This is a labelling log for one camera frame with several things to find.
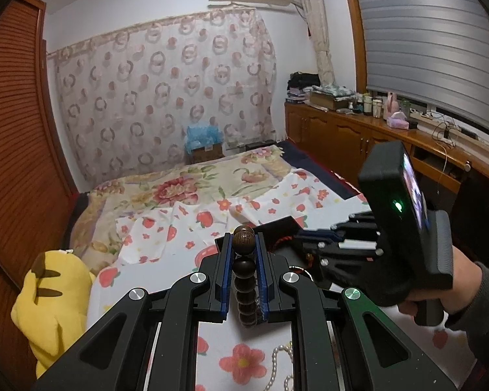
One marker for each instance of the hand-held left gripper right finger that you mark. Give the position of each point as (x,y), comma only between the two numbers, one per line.
(261,273)

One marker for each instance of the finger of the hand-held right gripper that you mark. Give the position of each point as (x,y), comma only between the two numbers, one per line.
(322,241)
(360,222)

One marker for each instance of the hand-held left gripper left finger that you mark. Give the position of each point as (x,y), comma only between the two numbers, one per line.
(227,277)

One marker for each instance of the person's right forearm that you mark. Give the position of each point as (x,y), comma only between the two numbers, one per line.
(487,317)

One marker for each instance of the person's right hand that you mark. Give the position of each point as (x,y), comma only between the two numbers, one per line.
(460,287)

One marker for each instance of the white fruit-print sheet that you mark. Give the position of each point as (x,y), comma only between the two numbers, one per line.
(301,195)

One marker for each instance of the dark blue blanket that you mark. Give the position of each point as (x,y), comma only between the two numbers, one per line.
(309,163)

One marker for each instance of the long wooden cabinet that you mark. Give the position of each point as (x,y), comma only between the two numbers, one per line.
(350,134)

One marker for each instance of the floral quilt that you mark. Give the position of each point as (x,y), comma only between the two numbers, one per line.
(167,191)

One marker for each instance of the pink tissue box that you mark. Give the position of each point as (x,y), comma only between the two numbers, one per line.
(397,121)

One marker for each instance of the white power strip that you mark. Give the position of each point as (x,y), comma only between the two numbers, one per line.
(426,116)

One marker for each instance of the group of small bottles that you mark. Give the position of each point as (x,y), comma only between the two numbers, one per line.
(371,105)

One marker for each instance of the pink bottle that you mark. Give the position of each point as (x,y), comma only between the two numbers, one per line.
(391,106)

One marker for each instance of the small wooden box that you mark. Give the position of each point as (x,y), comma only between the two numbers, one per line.
(208,154)

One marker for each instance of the cardboard box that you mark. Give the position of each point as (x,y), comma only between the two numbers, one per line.
(328,101)

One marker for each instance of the folded patterned cloth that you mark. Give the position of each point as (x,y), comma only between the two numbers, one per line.
(334,89)

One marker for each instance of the blue plastic bag on box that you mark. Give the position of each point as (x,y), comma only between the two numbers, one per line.
(203,136)

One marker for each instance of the pile of dark clothes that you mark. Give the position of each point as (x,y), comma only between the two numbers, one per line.
(303,81)

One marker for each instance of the yellow plush toy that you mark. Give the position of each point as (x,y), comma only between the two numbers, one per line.
(53,305)

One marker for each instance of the grey window blind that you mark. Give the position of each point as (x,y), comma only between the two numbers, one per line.
(423,40)

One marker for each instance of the narrow floral curtain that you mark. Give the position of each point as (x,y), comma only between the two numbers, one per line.
(318,20)

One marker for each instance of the wooden slatted wardrobe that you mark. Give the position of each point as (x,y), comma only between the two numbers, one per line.
(16,138)

